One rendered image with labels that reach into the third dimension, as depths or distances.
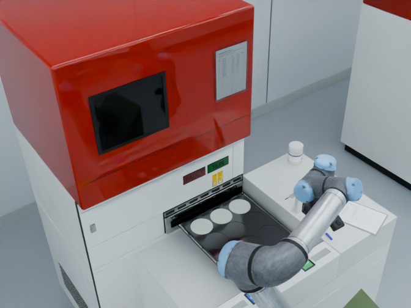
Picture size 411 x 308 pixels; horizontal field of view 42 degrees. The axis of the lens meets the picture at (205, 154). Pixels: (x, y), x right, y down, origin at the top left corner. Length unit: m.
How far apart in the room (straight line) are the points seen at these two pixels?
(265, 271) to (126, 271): 1.07
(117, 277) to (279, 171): 0.90
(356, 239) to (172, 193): 0.80
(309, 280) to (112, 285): 0.87
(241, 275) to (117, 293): 1.07
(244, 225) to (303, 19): 2.65
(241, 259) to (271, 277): 0.10
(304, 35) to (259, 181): 2.45
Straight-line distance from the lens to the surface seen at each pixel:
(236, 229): 2.36
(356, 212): 2.40
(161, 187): 2.25
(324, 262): 2.18
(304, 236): 1.56
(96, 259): 2.30
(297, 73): 4.89
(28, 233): 3.85
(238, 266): 1.54
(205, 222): 2.39
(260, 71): 4.54
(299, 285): 2.12
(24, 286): 3.53
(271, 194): 2.44
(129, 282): 2.51
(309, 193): 1.77
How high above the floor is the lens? 2.56
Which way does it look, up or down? 37 degrees down
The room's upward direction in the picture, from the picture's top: 2 degrees counter-clockwise
